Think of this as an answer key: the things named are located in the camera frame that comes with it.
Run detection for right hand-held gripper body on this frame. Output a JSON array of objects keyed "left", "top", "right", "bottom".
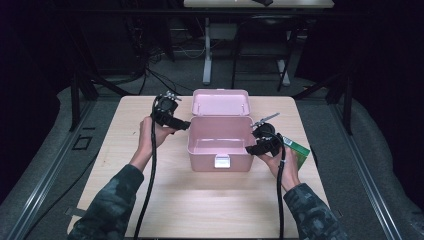
[{"left": 250, "top": 112, "right": 286, "bottom": 158}]

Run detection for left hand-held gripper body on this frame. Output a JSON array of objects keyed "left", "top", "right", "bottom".
[{"left": 150, "top": 90, "right": 183, "bottom": 127}]

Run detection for green and white medicine box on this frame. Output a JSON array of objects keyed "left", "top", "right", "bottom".
[{"left": 281, "top": 135, "right": 311, "bottom": 172}]

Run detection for pink plastic storage box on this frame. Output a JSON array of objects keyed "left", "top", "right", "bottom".
[{"left": 186, "top": 88, "right": 257, "bottom": 173}]

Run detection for person's left hand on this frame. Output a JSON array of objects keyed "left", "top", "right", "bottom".
[{"left": 137, "top": 115, "right": 178, "bottom": 160}]

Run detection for person's right hand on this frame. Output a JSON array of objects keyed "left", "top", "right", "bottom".
[{"left": 257, "top": 146, "right": 302, "bottom": 193}]

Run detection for white-legged desk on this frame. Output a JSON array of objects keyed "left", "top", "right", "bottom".
[{"left": 183, "top": 0, "right": 335, "bottom": 86}]

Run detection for black chair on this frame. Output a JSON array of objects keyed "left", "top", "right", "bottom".
[{"left": 230, "top": 14, "right": 303, "bottom": 93}]

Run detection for grey tape strip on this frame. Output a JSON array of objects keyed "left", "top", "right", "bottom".
[{"left": 65, "top": 206, "right": 87, "bottom": 218}]

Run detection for black floor cables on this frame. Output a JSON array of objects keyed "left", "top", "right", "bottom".
[{"left": 109, "top": 19, "right": 218, "bottom": 98}]

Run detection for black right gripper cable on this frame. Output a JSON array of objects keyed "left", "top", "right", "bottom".
[{"left": 275, "top": 133, "right": 288, "bottom": 240}]

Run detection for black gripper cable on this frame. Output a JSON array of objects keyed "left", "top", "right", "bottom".
[
  {"left": 275, "top": 133, "right": 288, "bottom": 240},
  {"left": 132, "top": 95, "right": 159, "bottom": 240}
]

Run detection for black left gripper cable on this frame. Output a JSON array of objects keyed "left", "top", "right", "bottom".
[{"left": 132, "top": 95, "right": 159, "bottom": 240}]

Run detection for black metal frame stand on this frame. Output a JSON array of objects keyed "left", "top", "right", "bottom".
[
  {"left": 68, "top": 68, "right": 134, "bottom": 133},
  {"left": 292, "top": 71, "right": 355, "bottom": 136}
]

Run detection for aluminium floor rail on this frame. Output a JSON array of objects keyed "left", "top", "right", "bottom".
[
  {"left": 328, "top": 101, "right": 404, "bottom": 240},
  {"left": 3, "top": 99, "right": 98, "bottom": 240}
]

